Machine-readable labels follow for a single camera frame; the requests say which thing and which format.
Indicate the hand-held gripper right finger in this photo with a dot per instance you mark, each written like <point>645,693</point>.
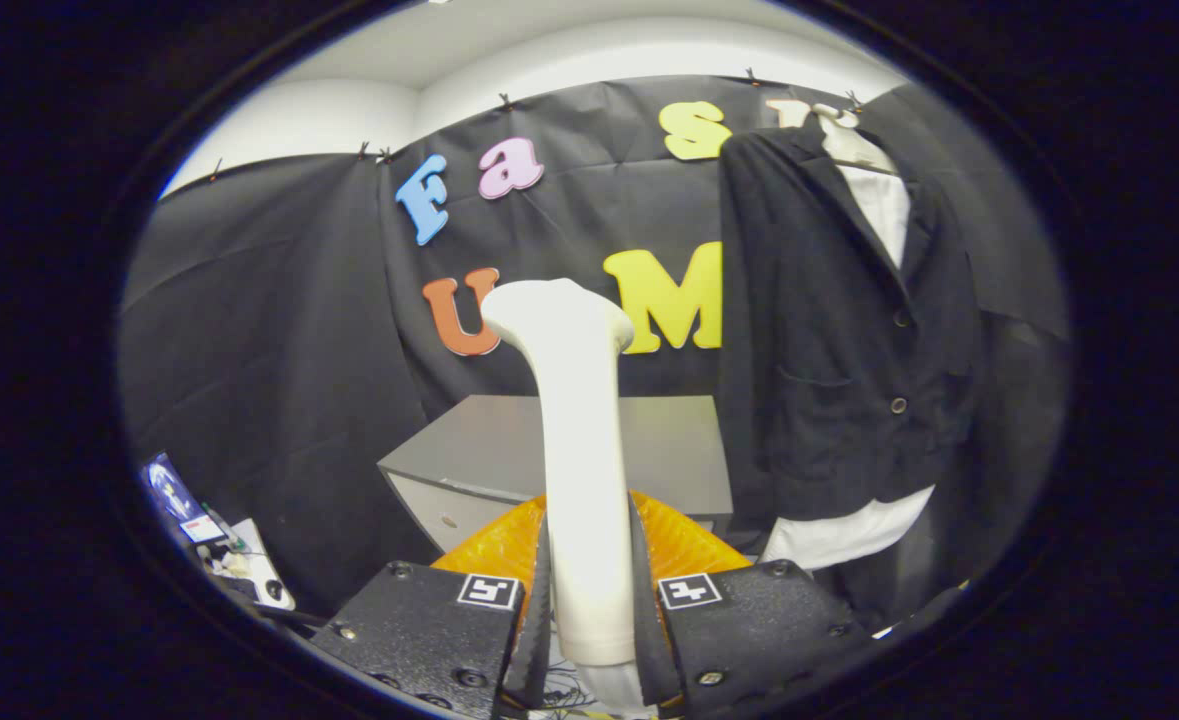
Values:
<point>654,660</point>

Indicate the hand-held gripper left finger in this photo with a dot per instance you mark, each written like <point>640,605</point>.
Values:
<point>534,660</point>

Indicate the black suit jacket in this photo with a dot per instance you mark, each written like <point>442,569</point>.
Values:
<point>829,330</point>

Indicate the black backdrop cloth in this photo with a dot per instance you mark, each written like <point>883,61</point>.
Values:
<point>269,350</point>

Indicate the lit display screen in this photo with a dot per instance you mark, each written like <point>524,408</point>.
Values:
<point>169,490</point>

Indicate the grey drawer cabinet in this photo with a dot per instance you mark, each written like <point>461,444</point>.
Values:
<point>489,450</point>

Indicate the white handheld device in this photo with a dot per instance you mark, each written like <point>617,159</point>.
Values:
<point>259,570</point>

